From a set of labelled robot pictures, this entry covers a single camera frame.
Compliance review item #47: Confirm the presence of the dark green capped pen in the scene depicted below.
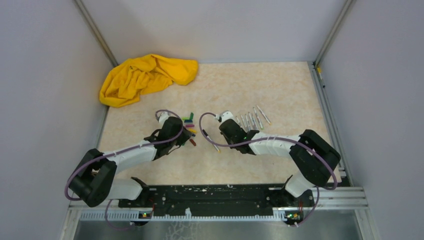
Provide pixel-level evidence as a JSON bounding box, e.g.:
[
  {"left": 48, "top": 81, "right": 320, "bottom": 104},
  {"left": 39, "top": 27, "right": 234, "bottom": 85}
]
[{"left": 253, "top": 118, "right": 261, "bottom": 130}]

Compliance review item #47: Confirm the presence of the brown pen cap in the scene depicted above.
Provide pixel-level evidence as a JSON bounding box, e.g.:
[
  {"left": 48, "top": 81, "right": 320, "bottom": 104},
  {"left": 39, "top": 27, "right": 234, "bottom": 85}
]
[{"left": 189, "top": 139, "right": 197, "bottom": 146}]

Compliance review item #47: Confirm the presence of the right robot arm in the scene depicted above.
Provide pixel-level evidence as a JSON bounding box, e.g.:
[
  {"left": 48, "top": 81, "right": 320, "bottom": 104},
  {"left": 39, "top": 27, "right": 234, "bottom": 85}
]
[{"left": 219, "top": 119, "right": 341, "bottom": 206}]

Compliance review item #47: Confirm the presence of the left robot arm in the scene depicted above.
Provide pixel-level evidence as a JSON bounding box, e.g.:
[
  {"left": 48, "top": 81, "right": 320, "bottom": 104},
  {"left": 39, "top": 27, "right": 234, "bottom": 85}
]
[{"left": 65, "top": 116, "right": 192, "bottom": 208}]

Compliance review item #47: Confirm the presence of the yellow cloth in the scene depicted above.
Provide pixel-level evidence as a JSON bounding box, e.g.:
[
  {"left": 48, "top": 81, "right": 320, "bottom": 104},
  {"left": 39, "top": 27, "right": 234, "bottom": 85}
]
[{"left": 99, "top": 54, "right": 199, "bottom": 108}]

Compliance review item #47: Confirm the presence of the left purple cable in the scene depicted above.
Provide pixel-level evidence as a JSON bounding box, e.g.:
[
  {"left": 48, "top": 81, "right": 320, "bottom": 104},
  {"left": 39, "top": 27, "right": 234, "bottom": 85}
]
[{"left": 63, "top": 109, "right": 185, "bottom": 232}]

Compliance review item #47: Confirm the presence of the purple cable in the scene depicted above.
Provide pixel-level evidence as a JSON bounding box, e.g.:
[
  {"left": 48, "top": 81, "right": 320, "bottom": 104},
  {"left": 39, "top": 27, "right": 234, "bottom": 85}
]
[
  {"left": 198, "top": 112, "right": 339, "bottom": 227},
  {"left": 63, "top": 109, "right": 185, "bottom": 232}
]

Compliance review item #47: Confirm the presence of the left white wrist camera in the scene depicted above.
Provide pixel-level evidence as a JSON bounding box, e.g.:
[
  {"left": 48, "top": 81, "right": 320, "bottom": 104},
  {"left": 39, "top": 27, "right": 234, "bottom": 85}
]
[{"left": 155, "top": 111, "right": 170, "bottom": 125}]

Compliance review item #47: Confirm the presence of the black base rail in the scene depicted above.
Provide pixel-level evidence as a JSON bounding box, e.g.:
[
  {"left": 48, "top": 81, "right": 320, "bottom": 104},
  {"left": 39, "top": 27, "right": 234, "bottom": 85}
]
[{"left": 118, "top": 183, "right": 314, "bottom": 217}]

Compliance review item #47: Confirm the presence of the aluminium frame rail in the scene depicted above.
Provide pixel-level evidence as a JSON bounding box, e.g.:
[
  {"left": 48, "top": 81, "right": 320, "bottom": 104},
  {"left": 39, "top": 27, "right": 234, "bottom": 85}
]
[{"left": 69, "top": 184, "right": 368, "bottom": 222}]

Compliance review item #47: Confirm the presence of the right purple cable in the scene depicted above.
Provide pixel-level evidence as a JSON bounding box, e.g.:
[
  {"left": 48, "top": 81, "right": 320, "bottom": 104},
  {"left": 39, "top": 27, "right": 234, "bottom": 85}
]
[{"left": 198, "top": 112, "right": 339, "bottom": 227}]

